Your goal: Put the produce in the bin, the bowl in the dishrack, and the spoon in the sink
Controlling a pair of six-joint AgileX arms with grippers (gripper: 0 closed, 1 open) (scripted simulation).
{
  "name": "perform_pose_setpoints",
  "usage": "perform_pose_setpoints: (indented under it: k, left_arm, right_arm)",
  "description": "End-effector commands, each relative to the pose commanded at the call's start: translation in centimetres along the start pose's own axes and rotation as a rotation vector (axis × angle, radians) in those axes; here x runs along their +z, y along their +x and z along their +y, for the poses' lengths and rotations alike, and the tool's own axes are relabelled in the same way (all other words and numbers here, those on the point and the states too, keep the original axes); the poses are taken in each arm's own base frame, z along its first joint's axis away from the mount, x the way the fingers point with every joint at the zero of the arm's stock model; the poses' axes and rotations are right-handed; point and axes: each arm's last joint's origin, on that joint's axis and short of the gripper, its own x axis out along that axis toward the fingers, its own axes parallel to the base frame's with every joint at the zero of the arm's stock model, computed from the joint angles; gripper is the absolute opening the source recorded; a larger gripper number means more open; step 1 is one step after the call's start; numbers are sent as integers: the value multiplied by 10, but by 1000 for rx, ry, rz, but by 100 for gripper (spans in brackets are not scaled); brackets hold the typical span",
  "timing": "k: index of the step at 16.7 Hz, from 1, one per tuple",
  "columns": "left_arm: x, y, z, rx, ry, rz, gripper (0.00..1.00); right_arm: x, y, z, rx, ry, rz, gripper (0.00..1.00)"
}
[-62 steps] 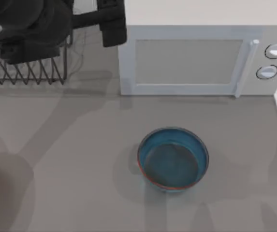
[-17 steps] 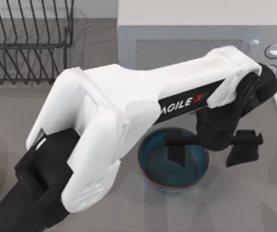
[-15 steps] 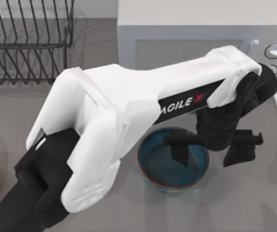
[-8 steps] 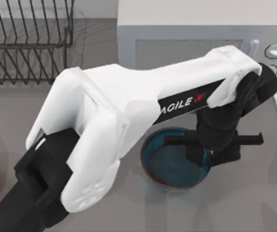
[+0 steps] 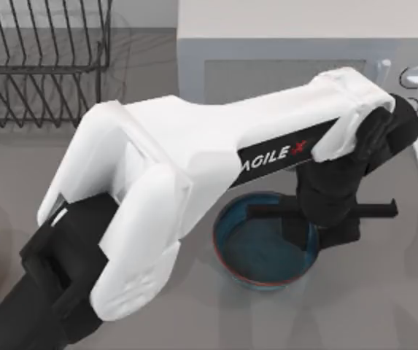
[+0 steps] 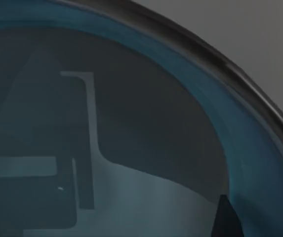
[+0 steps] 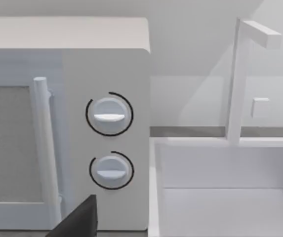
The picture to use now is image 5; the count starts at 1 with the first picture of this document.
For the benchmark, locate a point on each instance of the large microwave knob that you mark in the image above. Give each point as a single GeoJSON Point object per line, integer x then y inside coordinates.
{"type": "Point", "coordinates": [417, 75]}

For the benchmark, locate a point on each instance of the small microwave knob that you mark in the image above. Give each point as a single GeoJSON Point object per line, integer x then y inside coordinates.
{"type": "Point", "coordinates": [415, 103]}

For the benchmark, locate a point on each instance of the blue bowl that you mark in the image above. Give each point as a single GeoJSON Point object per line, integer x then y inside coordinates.
{"type": "Point", "coordinates": [252, 255]}

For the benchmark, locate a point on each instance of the pale microwave oven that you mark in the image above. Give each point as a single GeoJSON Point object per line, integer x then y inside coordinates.
{"type": "Point", "coordinates": [252, 47]}

